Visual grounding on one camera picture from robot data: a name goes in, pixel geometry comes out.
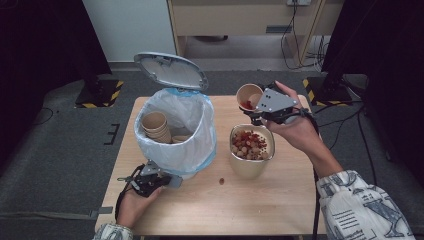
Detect grey white pedal trash can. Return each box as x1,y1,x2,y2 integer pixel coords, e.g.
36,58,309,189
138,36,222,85
133,51,218,190

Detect beige bowl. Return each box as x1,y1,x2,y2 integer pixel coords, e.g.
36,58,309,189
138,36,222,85
228,123,277,180

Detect black stand base striped edge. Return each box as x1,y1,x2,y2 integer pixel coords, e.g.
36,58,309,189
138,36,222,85
302,76,355,107
74,78,125,110

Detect dark curtain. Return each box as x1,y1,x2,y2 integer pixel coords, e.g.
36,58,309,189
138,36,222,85
0,0,113,169
320,0,424,188

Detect person's left hand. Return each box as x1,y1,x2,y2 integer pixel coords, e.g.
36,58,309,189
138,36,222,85
116,186,165,230

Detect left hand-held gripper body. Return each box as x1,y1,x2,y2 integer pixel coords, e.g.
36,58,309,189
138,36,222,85
116,159,165,198

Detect grey strap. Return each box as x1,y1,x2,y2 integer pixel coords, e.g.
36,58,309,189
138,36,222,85
88,206,115,218

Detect stack of paper cups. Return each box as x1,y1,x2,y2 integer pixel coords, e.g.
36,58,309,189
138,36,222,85
140,111,173,145

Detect white cabinet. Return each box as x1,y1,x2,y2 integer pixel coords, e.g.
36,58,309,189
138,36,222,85
81,0,179,64

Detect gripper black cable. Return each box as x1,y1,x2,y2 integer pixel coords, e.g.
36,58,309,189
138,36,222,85
296,107,323,240
114,164,146,222

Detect black hanging cable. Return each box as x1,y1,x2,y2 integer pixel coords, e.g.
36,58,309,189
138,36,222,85
280,0,323,71

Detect lying brown paper cup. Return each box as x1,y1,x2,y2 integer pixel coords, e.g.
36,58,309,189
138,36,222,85
171,133,193,145

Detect translucent white trash bag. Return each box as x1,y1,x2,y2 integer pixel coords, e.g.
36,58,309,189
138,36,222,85
133,87,217,175

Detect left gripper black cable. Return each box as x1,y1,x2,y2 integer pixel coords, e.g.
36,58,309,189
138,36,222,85
114,164,146,222

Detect light wooden desk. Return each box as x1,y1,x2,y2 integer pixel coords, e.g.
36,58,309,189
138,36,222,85
166,0,345,69

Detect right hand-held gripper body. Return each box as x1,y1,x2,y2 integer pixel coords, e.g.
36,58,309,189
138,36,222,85
254,86,299,125

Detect brown paper cup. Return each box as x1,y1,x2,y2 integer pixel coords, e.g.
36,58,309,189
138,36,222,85
171,133,193,145
235,82,265,113

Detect person's right hand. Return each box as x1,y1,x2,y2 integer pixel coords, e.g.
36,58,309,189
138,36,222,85
264,80,331,170

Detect thin black floor cable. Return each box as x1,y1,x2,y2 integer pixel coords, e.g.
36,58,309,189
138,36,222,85
31,106,55,127

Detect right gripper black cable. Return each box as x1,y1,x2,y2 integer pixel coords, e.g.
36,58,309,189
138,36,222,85
296,107,323,240

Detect red dried fruit pieces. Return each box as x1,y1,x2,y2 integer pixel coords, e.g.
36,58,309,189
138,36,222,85
239,99,256,111

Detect mixed nuts and red fruits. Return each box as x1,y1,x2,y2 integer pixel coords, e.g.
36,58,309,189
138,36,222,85
231,129,270,161

